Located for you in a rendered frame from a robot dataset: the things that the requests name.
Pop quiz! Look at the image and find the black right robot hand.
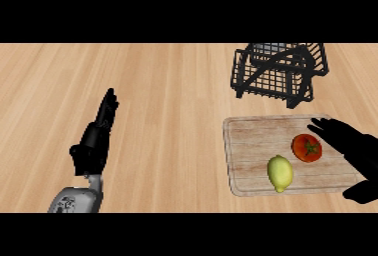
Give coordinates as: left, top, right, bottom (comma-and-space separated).
306, 117, 378, 205

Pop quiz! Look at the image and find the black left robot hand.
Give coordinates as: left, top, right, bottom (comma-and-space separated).
68, 87, 121, 177

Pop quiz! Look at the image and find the red tomato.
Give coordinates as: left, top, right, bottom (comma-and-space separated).
291, 133, 324, 164

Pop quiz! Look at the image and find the pale wooden cutting board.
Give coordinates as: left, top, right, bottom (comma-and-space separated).
222, 113, 362, 198

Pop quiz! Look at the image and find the yellow lemon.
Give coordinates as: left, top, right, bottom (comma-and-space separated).
266, 154, 296, 194

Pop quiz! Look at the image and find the black tiered wire basket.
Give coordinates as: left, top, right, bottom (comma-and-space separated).
229, 42, 331, 110

